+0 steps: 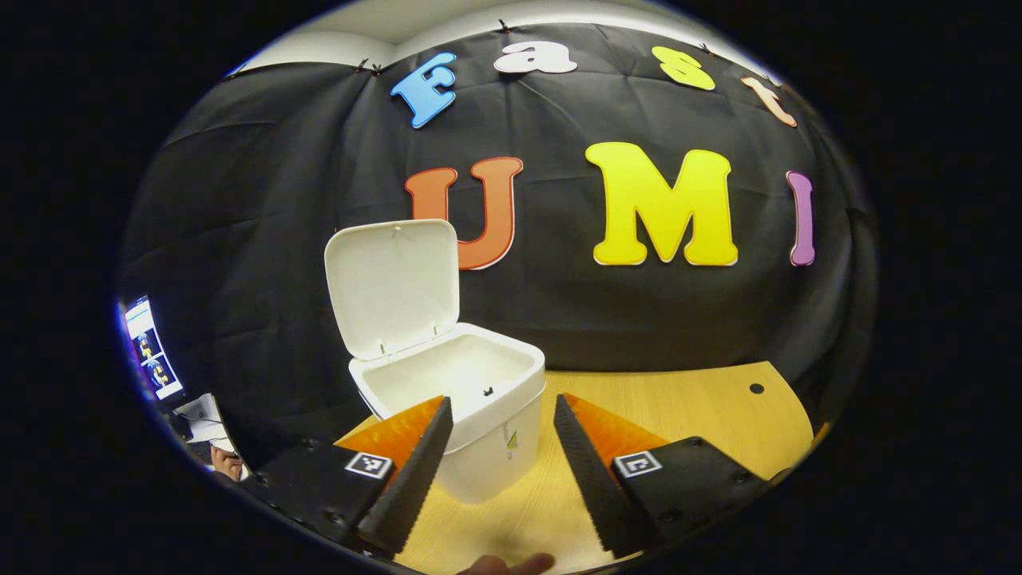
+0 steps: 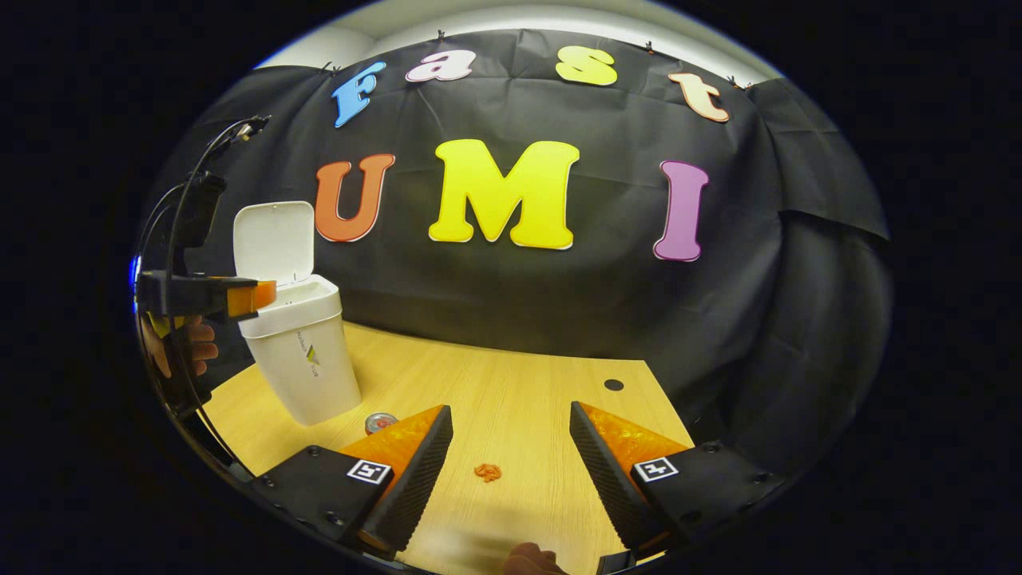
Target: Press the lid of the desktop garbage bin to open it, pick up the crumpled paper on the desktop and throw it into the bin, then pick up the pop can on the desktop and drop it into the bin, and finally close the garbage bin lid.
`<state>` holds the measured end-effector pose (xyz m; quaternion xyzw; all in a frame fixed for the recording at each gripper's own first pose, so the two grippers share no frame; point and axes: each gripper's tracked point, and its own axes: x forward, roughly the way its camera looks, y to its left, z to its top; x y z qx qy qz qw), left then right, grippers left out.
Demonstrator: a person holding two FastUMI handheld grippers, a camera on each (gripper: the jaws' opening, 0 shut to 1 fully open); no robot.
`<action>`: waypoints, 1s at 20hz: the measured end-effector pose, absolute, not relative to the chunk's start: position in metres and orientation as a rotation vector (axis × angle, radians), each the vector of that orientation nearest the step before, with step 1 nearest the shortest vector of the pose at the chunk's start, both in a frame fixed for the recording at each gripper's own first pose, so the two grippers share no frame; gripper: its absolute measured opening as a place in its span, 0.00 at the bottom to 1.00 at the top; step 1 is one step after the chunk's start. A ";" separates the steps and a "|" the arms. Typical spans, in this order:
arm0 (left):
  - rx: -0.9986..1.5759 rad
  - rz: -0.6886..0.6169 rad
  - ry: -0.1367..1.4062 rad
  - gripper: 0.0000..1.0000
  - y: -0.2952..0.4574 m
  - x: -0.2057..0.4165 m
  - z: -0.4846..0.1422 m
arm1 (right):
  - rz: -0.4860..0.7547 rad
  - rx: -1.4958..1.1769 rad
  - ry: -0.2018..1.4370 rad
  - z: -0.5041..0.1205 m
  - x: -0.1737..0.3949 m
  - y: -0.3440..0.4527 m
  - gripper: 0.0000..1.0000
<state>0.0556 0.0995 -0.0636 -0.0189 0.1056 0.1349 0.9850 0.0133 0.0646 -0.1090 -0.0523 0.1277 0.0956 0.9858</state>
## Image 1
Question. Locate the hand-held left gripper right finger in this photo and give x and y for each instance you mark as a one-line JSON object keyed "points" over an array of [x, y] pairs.
{"points": [[591, 479]]}

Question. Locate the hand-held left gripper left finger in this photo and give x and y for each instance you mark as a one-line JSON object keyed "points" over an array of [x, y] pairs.
{"points": [[415, 479]]}

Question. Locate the white desktop garbage bin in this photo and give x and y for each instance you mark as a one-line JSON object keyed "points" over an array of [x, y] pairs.
{"points": [[399, 287]]}

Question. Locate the wooden desktop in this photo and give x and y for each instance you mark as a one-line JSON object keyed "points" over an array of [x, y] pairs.
{"points": [[703, 415]]}

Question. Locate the black backdrop cloth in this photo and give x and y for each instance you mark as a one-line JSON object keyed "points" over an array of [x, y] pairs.
{"points": [[639, 311]]}

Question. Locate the white side desk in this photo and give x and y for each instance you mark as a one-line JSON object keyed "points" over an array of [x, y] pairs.
{"points": [[204, 419]]}

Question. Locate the computer monitor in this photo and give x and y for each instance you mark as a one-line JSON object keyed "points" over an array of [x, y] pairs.
{"points": [[152, 351]]}

